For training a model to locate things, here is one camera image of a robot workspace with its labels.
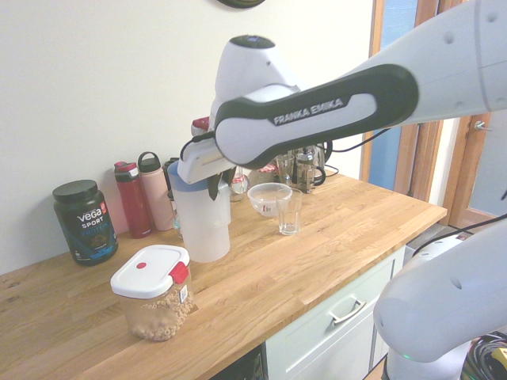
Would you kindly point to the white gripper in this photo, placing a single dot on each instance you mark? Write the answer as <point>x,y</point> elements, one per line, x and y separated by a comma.
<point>196,166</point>

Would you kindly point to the translucent pitcher with blue lid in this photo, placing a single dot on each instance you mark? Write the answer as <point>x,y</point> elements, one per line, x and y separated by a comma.
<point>206,233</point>

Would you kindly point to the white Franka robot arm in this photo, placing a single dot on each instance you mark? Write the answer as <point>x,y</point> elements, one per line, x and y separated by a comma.
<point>317,115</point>

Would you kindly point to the dark red water bottle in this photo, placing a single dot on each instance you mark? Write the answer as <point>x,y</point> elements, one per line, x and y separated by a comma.
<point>132,206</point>

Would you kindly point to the jam jar red checkered lid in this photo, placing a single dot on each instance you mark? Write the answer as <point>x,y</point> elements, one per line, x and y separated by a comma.
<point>239,190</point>

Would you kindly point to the small jar red checkered lid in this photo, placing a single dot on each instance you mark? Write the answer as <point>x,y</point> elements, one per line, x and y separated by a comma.
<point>266,176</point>

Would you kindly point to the clear plastic bowl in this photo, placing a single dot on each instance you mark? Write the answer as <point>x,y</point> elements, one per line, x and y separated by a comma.
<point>261,202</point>

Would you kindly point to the black shaker bottle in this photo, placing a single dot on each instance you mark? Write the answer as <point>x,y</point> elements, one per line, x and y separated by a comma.
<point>170,160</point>

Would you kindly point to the pink bottle with black cap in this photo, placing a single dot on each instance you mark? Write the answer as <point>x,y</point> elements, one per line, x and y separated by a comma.
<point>152,186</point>

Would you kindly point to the clear ribbed drinking glass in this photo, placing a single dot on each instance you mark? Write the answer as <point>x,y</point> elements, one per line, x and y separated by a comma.
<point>290,221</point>

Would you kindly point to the glass French press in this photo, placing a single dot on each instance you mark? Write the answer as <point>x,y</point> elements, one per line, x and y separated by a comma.
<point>305,174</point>

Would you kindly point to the stainless steel kettle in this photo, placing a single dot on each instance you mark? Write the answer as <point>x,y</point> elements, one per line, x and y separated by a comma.
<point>330,146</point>

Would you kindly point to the cereal container with white lid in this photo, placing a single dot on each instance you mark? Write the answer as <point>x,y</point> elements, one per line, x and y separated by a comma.
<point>150,273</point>

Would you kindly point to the black Vega protein tub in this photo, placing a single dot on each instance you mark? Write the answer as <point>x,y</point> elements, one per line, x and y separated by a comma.
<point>85,229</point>

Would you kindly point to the black glass-front appliance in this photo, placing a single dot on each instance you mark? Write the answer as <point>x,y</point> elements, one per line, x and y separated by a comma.
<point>241,366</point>

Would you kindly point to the pale green cabinet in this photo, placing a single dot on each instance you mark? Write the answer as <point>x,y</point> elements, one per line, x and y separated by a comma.
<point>309,348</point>

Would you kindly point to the black wall clock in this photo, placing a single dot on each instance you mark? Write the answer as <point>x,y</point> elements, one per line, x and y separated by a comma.
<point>241,2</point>

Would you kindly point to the wooden door frame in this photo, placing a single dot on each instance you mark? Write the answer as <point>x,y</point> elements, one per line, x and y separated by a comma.
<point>424,166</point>

